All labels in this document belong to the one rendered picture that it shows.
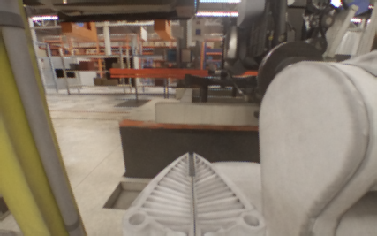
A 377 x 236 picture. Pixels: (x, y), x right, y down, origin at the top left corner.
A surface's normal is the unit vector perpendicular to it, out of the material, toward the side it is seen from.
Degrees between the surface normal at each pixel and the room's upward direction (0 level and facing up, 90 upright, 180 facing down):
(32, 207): 90
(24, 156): 90
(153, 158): 90
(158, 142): 90
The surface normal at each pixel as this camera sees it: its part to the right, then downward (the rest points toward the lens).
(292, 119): -1.00, -0.02
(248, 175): 0.00, -0.08
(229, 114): -0.04, 0.29
